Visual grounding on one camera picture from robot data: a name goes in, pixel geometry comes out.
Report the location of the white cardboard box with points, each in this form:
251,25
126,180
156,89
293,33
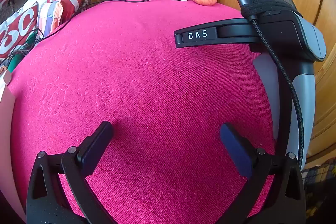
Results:
5,113

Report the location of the flat red white cushion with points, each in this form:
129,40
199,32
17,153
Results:
15,27

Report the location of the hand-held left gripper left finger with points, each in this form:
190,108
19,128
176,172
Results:
97,145

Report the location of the green cloth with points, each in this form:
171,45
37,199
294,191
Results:
19,56

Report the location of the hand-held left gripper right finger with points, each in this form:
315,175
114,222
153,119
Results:
236,150

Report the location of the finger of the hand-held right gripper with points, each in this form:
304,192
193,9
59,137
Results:
197,35

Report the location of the person's right forearm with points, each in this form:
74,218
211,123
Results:
319,174

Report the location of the plaid cushion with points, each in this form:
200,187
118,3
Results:
50,16

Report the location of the magenta table cloth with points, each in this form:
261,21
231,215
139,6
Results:
157,82

